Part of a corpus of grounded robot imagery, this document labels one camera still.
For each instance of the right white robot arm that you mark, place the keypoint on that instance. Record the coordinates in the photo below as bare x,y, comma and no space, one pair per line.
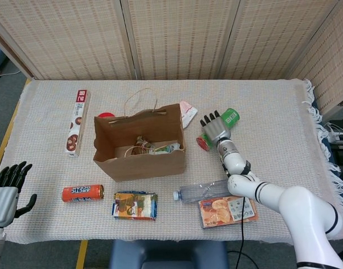
300,207

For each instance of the white pink snack packet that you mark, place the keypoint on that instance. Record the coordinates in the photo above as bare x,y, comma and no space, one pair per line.
187,112

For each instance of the brown paper bag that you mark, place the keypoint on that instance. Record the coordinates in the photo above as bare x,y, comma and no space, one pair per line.
149,168

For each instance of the yellow floor tape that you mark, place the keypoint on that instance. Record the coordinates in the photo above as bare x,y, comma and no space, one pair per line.
81,255
3,141

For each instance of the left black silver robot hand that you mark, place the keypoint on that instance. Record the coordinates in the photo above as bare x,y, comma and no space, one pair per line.
3,206

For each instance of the beige woven screen panel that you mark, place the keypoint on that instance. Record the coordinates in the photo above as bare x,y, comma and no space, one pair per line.
180,42
328,70
272,42
76,42

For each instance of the orange biscuit box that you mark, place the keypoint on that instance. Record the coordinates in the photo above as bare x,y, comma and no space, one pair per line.
216,213

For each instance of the clear plastic water bottle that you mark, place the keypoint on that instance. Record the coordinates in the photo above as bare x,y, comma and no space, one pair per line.
199,192

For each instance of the green chips can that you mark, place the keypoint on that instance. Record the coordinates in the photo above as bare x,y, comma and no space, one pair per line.
230,117

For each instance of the white woven tablecloth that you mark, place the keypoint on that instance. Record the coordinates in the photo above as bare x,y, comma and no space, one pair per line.
286,112

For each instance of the black box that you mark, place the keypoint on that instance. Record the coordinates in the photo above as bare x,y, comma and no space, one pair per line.
342,154

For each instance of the white green snack packet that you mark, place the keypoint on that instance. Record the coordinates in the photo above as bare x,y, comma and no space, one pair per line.
167,148

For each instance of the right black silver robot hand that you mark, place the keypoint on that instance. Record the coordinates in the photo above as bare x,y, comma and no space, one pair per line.
216,130

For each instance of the colourful taped snack box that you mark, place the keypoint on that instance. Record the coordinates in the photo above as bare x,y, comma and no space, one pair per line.
135,206

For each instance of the red round lid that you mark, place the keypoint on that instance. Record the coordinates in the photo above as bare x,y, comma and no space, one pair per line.
105,115

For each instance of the gold foil snack bag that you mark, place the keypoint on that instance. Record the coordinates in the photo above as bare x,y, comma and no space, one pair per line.
142,145

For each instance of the long white cookie box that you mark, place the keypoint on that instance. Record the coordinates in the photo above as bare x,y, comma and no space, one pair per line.
77,123

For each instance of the orange snack can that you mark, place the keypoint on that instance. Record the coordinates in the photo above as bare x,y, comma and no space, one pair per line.
81,192

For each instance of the white power strip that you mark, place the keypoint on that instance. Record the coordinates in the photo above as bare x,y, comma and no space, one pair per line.
338,137

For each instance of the dark blue padded seat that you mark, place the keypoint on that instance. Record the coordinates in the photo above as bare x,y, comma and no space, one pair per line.
166,252

